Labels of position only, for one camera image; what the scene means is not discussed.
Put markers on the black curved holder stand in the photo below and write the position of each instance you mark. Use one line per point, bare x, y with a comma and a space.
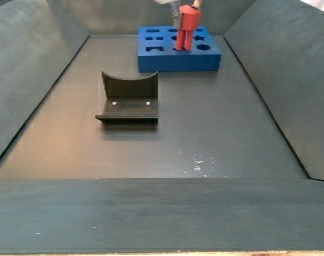
132, 98

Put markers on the red three prong object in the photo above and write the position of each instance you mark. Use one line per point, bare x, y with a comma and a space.
191, 17

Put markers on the blue foam shape board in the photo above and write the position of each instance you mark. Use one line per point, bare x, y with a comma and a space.
159, 56

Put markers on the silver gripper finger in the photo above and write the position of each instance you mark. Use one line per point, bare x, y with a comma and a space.
197, 4
176, 13

